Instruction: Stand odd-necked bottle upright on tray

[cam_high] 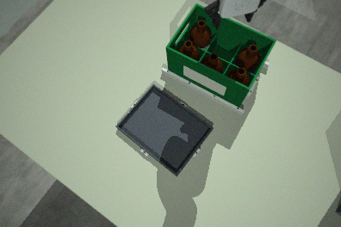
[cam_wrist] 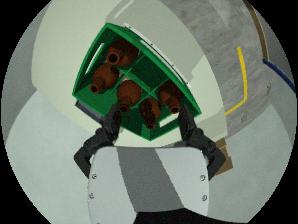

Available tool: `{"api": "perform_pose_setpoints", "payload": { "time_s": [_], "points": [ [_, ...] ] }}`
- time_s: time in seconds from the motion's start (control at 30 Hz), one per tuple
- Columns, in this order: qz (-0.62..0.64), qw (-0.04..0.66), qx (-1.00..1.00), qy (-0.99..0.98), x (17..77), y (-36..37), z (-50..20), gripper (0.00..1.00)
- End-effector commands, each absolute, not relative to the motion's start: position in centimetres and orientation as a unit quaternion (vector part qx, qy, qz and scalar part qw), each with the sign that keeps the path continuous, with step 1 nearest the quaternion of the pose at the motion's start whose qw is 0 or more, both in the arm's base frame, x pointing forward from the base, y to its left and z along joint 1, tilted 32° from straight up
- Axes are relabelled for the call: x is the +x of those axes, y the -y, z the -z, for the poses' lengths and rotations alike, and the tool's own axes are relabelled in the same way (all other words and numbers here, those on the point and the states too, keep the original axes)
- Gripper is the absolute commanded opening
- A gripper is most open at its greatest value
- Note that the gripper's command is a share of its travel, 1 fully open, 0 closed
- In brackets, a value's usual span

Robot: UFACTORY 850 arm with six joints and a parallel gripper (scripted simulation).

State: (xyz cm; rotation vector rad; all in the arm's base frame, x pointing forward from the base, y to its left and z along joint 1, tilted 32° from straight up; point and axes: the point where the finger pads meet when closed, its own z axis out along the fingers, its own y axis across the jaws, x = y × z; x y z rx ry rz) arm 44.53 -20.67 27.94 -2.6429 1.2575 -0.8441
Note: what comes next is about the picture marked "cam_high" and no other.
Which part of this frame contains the green plastic crate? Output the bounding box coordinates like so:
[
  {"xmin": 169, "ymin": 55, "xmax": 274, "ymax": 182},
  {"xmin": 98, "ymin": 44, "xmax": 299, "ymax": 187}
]
[{"xmin": 166, "ymin": 3, "xmax": 276, "ymax": 107}]

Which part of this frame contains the brown glass bottle with white label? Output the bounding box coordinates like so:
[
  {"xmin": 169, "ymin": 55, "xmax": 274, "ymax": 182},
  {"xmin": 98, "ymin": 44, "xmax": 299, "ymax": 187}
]
[{"xmin": 189, "ymin": 20, "xmax": 212, "ymax": 51}]

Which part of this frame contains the grey square tray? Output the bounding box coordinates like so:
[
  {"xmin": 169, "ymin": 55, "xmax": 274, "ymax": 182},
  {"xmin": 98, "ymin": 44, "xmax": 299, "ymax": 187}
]
[{"xmin": 116, "ymin": 84, "xmax": 214, "ymax": 176}]

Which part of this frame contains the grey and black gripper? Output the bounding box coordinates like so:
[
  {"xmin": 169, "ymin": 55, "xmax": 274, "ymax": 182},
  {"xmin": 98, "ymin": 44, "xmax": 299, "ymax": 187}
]
[{"xmin": 204, "ymin": 0, "xmax": 267, "ymax": 29}]

